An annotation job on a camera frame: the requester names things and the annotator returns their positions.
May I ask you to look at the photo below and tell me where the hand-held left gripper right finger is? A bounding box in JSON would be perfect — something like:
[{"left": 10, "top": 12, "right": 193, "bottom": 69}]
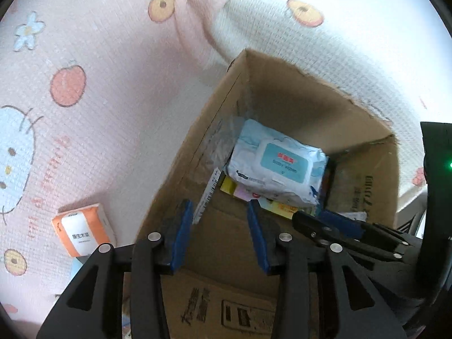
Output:
[{"left": 246, "top": 199, "right": 407, "bottom": 339}]

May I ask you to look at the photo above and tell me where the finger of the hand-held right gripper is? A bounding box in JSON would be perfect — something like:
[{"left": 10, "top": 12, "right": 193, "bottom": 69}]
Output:
[
  {"left": 319, "top": 211, "right": 421, "bottom": 253},
  {"left": 292, "top": 211, "right": 405, "bottom": 263}
]

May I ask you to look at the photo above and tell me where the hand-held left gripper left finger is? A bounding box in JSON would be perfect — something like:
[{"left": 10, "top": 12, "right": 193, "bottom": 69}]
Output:
[{"left": 36, "top": 199, "right": 195, "bottom": 339}]

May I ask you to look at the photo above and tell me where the brown cardboard box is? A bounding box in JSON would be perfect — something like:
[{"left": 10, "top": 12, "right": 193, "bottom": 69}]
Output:
[{"left": 122, "top": 47, "right": 401, "bottom": 339}]

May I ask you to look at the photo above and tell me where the yellow cartoon crayon box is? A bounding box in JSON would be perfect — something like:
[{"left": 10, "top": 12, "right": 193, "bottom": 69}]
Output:
[{"left": 220, "top": 175, "right": 308, "bottom": 220}]

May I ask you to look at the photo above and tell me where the blue wet wipes pack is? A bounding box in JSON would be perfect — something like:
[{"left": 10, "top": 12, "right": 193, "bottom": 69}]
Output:
[{"left": 226, "top": 118, "right": 329, "bottom": 207}]

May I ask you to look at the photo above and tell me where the orange and white tissue pack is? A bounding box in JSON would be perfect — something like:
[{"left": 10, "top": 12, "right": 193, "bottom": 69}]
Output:
[{"left": 52, "top": 203, "right": 117, "bottom": 258}]

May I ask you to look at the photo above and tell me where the cat print bed sheet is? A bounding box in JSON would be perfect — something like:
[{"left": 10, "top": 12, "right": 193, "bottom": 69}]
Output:
[{"left": 0, "top": 0, "right": 452, "bottom": 339}]

